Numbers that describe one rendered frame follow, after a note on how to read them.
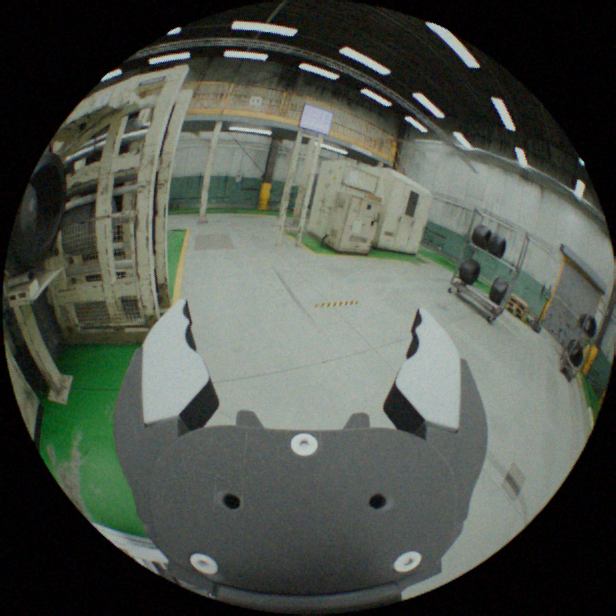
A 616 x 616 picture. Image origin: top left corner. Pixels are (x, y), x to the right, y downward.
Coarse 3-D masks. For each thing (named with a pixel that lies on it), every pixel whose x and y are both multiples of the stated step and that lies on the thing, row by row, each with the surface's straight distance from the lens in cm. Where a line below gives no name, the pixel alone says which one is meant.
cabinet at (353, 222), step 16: (336, 192) 470; (336, 208) 460; (352, 208) 436; (368, 208) 460; (336, 224) 452; (352, 224) 444; (368, 224) 471; (336, 240) 447; (352, 240) 454; (368, 240) 483
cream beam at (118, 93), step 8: (112, 88) 141; (120, 88) 144; (96, 96) 147; (112, 96) 137; (120, 96) 146; (80, 104) 155; (88, 104) 148; (104, 104) 137; (112, 104) 138; (72, 112) 158; (80, 112) 150; (88, 112) 144; (96, 112) 143; (104, 112) 145; (72, 120) 153; (80, 120) 151; (88, 120) 154; (64, 128) 158; (72, 128) 162; (56, 136) 170; (64, 136) 175
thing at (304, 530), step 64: (192, 448) 6; (256, 448) 5; (320, 448) 5; (384, 448) 6; (192, 512) 5; (256, 512) 5; (320, 512) 5; (384, 512) 5; (448, 512) 6; (192, 576) 6; (256, 576) 5; (320, 576) 5; (384, 576) 5
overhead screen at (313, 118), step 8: (304, 104) 431; (304, 112) 425; (312, 112) 432; (320, 112) 440; (328, 112) 448; (304, 120) 420; (312, 120) 427; (320, 120) 435; (328, 120) 443; (304, 128) 419; (312, 128) 423; (320, 128) 431; (328, 128) 439
